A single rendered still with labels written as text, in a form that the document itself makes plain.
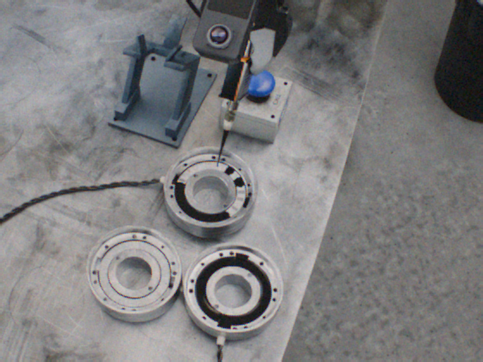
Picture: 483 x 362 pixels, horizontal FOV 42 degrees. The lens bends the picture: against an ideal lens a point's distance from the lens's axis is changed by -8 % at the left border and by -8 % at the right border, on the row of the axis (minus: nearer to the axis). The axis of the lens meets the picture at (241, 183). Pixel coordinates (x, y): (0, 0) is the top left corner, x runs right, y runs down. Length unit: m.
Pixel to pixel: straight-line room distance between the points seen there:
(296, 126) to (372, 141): 1.02
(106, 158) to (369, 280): 0.98
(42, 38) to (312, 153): 0.43
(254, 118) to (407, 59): 1.34
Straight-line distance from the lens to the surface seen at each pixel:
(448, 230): 1.81
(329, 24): 1.01
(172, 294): 0.71
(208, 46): 0.61
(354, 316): 1.63
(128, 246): 0.75
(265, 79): 0.82
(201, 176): 0.79
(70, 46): 0.97
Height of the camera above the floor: 1.50
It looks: 59 degrees down
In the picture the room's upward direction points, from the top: 6 degrees clockwise
